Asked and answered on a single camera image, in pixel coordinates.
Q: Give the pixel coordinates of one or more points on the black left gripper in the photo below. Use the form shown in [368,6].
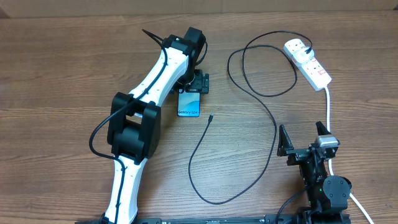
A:
[201,83]

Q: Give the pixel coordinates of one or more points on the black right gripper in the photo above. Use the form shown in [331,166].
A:
[298,155]

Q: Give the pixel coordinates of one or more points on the Samsung Galaxy smartphone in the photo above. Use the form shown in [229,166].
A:
[188,105]

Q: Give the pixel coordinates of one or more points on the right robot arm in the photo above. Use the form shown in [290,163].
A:
[327,194]

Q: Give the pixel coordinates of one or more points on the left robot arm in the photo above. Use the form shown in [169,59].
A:
[135,119]

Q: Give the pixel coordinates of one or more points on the white charger plug adapter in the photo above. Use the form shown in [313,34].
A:
[303,55]

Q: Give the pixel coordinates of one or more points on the white power strip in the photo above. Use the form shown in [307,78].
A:
[313,71]

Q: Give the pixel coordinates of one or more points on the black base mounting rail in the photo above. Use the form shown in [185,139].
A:
[267,219]

